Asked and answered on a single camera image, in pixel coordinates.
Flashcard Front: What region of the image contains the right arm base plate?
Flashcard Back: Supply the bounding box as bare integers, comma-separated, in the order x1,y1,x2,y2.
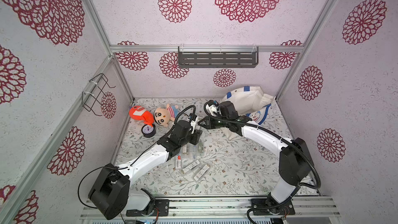
251,198,295,216

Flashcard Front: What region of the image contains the clear compass box red label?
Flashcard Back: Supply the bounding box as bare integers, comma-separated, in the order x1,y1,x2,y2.
175,155,182,170

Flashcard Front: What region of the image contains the clear compass box blue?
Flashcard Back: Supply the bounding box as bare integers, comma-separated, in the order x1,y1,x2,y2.
188,144,198,160

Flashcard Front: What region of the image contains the black wire wall rack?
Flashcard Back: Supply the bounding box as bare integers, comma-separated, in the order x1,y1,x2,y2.
81,73,117,119

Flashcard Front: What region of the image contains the cartoon boy plush doll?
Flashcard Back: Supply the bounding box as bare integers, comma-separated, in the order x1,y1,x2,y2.
153,104,179,127

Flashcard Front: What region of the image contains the grey wall shelf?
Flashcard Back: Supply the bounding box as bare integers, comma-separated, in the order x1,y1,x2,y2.
177,46,259,68

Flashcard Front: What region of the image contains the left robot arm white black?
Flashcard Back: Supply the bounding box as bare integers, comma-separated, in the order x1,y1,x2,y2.
88,105,202,220

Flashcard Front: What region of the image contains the red plush toy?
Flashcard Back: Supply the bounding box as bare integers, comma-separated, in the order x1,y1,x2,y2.
129,105,154,125

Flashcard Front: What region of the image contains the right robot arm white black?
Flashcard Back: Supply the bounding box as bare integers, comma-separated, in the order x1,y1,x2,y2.
199,100,321,204

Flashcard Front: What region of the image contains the white canvas tote bag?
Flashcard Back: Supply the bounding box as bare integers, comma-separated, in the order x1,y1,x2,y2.
221,86,275,125

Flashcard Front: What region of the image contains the small black alarm clock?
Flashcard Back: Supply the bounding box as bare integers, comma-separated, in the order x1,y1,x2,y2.
141,124,156,138

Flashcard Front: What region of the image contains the clear compass set box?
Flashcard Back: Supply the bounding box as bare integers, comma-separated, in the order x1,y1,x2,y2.
182,145,188,155

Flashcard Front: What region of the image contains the aluminium front rail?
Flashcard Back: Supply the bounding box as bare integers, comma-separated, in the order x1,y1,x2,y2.
79,195,342,220

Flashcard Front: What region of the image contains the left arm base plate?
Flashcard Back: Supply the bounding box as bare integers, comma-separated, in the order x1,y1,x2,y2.
126,199,170,217

